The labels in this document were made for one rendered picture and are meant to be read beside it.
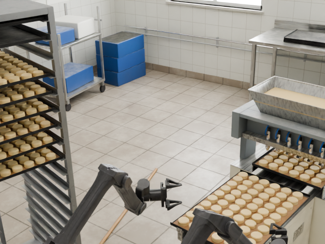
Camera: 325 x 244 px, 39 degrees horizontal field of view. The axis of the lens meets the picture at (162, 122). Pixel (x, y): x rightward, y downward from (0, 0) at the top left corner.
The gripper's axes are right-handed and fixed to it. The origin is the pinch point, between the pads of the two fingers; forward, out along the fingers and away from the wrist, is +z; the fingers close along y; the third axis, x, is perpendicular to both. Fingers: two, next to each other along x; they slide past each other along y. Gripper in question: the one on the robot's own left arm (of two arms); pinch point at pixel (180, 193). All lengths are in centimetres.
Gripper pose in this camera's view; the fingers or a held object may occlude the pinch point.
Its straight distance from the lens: 222.2
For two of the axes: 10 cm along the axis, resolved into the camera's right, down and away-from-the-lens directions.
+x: 0.7, 4.0, -9.1
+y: 0.2, 9.2, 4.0
